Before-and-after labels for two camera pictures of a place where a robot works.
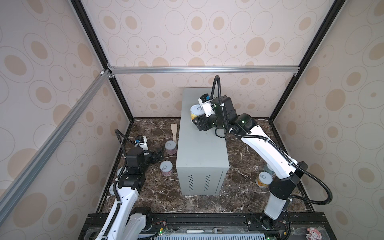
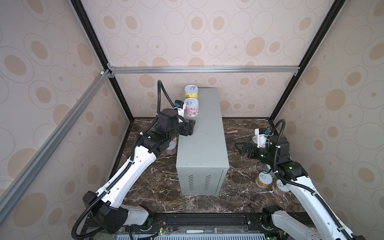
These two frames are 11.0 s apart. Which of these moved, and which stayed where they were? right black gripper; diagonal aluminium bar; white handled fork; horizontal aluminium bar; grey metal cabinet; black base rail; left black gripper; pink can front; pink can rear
Moved: right black gripper; pink can front; left black gripper
Stayed: white handled fork; pink can rear; horizontal aluminium bar; black base rail; diagonal aluminium bar; grey metal cabinet
